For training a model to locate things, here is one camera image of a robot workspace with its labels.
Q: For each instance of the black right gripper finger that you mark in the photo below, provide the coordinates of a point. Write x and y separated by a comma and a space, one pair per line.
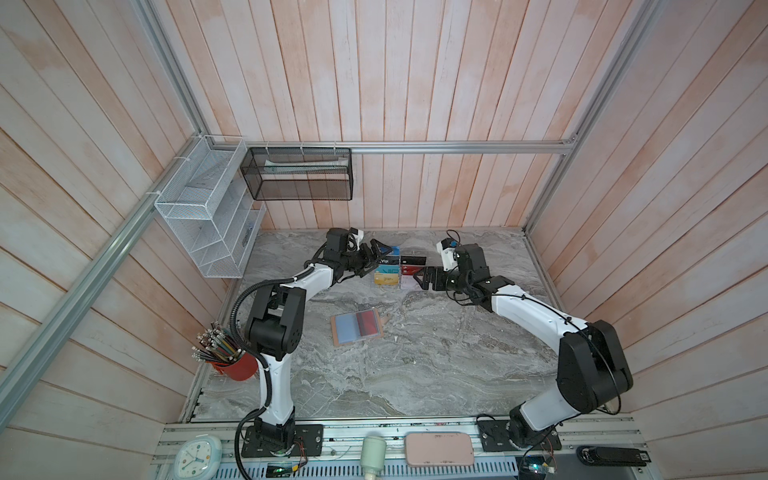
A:
427, 283
428, 273

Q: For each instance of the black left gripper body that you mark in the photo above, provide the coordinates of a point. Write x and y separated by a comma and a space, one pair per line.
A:
353, 260

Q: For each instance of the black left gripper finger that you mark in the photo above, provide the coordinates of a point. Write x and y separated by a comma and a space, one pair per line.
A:
369, 265
379, 249

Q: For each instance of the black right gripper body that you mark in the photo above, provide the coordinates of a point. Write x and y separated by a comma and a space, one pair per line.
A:
457, 283

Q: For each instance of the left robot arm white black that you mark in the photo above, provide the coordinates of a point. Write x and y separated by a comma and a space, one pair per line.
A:
274, 327

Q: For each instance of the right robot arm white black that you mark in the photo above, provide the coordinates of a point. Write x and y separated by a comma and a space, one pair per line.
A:
592, 368

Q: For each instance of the gold credit card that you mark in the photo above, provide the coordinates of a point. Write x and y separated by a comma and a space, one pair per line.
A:
386, 279

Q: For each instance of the red credit card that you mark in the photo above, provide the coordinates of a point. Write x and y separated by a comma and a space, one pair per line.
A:
410, 270

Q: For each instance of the black credit card right column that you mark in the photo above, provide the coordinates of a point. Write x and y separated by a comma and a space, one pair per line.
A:
413, 260

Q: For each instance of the black mesh basket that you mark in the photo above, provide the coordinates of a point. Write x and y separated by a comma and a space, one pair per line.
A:
298, 173

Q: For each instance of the red pen cup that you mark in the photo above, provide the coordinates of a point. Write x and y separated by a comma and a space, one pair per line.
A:
244, 368

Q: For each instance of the bundle of coloured pens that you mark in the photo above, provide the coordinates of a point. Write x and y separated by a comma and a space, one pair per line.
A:
217, 346

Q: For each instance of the pink rectangular case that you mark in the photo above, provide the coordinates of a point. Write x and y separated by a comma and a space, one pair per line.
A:
438, 449

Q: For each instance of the white light bulb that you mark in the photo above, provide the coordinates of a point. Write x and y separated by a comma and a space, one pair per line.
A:
373, 455

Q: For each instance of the black stapler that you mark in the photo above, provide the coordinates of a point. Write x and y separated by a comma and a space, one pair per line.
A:
612, 456

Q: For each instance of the white analog clock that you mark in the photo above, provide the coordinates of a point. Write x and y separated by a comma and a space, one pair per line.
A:
198, 459

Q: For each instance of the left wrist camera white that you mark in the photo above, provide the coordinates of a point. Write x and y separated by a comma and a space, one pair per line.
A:
354, 239

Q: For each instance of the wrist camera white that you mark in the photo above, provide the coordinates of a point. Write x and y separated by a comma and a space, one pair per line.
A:
446, 248
354, 239

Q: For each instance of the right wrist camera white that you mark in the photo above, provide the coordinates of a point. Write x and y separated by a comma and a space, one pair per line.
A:
446, 248

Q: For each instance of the white wire mesh shelf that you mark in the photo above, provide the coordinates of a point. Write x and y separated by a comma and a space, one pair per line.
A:
208, 206

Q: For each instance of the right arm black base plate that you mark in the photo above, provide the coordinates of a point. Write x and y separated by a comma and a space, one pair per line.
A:
494, 437

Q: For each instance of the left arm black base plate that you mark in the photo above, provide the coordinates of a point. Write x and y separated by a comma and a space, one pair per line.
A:
264, 440

